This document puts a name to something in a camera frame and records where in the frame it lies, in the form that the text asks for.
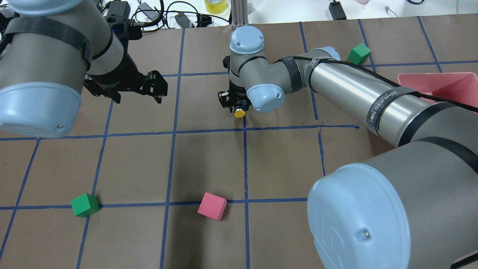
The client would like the green cube centre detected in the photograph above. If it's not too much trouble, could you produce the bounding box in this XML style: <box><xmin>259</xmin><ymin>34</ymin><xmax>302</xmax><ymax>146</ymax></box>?
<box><xmin>71</xmin><ymin>194</ymin><xmax>100</xmax><ymax>218</ymax></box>

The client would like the pink plastic bin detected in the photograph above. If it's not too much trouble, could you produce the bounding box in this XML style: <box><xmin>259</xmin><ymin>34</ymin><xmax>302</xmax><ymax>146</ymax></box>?
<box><xmin>397</xmin><ymin>72</ymin><xmax>478</xmax><ymax>107</ymax></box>

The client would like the green cube far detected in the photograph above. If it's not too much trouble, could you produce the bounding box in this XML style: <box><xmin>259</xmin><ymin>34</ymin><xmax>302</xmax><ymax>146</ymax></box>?
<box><xmin>348</xmin><ymin>43</ymin><xmax>372</xmax><ymax>65</ymax></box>

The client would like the yellow tape roll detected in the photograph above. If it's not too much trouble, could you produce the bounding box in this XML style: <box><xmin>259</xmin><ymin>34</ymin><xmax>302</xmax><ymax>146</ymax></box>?
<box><xmin>204</xmin><ymin>0</ymin><xmax>227</xmax><ymax>14</ymax></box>

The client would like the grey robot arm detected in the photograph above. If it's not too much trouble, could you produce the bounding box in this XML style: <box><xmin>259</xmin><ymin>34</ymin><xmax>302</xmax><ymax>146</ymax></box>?
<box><xmin>0</xmin><ymin>0</ymin><xmax>168</xmax><ymax>138</ymax></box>
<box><xmin>217</xmin><ymin>25</ymin><xmax>477</xmax><ymax>269</ymax></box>

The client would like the pink cube far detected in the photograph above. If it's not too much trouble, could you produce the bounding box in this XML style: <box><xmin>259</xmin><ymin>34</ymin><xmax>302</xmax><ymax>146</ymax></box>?
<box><xmin>197</xmin><ymin>192</ymin><xmax>227</xmax><ymax>221</ymax></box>

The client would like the aluminium frame post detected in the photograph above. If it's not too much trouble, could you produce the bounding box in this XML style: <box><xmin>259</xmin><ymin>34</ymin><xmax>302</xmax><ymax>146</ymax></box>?
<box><xmin>230</xmin><ymin>0</ymin><xmax>249</xmax><ymax>30</ymax></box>

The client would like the yellow push button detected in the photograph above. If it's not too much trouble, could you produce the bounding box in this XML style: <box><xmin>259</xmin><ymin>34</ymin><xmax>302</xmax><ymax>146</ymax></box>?
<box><xmin>233</xmin><ymin>106</ymin><xmax>246</xmax><ymax>118</ymax></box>

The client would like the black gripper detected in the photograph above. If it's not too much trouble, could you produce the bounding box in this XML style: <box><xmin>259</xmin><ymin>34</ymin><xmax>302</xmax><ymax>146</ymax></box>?
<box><xmin>83</xmin><ymin>52</ymin><xmax>168</xmax><ymax>104</ymax></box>
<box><xmin>217</xmin><ymin>56</ymin><xmax>250</xmax><ymax>109</ymax></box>

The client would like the black power adapter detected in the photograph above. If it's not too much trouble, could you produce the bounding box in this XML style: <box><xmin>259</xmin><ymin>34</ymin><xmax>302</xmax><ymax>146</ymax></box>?
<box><xmin>328</xmin><ymin>0</ymin><xmax>347</xmax><ymax>21</ymax></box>

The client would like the green cube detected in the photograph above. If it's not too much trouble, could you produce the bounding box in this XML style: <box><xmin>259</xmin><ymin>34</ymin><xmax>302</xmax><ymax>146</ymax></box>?
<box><xmin>348</xmin><ymin>43</ymin><xmax>372</xmax><ymax>65</ymax></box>
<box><xmin>71</xmin><ymin>194</ymin><xmax>100</xmax><ymax>218</ymax></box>

